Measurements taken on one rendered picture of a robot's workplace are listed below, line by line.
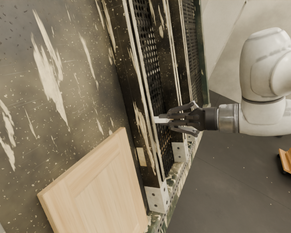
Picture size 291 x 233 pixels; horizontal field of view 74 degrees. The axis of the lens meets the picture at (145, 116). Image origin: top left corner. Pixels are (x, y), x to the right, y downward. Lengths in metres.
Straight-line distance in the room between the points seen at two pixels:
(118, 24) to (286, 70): 0.44
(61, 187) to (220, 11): 3.92
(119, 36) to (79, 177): 0.40
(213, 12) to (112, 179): 3.79
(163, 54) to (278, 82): 0.56
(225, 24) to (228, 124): 3.54
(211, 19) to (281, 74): 3.65
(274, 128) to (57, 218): 0.56
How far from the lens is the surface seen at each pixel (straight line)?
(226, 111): 0.62
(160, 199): 0.82
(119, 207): 0.66
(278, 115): 0.60
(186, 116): 0.66
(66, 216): 0.49
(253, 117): 0.60
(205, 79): 1.97
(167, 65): 0.95
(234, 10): 4.09
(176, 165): 1.12
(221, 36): 4.09
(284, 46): 0.54
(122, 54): 0.63
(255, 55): 0.53
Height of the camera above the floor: 1.60
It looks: 30 degrees down
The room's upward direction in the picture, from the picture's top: 20 degrees clockwise
